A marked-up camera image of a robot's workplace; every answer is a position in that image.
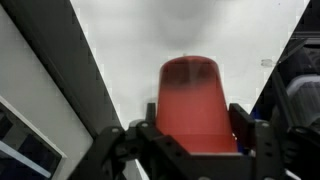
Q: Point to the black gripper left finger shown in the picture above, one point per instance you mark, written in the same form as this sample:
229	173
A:
133	153

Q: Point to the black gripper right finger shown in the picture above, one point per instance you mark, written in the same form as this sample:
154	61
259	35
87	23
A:
263	150

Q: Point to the red translucent plastic cup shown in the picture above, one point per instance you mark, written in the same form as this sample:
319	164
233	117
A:
196	113

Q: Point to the clear plastic bag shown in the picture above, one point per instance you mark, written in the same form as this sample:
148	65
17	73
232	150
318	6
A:
303	93

